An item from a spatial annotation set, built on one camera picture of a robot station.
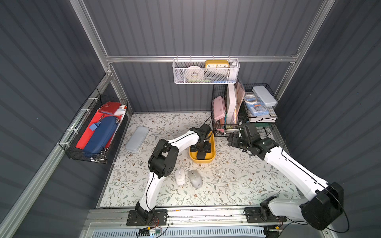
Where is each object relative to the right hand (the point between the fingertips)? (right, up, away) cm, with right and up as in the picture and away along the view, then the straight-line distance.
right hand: (237, 142), depth 81 cm
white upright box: (-1, +22, +10) cm, 25 cm away
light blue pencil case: (-64, 0, +21) cm, 68 cm away
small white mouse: (-32, -20, +3) cm, 38 cm away
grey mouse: (-23, -21, +1) cm, 31 cm away
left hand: (-17, -8, +15) cm, 24 cm away
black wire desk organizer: (+24, +10, +18) cm, 32 cm away
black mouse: (-20, -10, +12) cm, 25 cm away
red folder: (-71, +18, -2) cm, 73 cm away
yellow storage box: (-14, -10, +8) cm, 19 cm away
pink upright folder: (+6, +31, +13) cm, 34 cm away
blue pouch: (-67, +6, -13) cm, 68 cm away
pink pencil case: (-6, +22, +24) cm, 33 cm away
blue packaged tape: (+15, +22, +12) cm, 30 cm away
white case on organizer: (+25, +29, +19) cm, 43 cm away
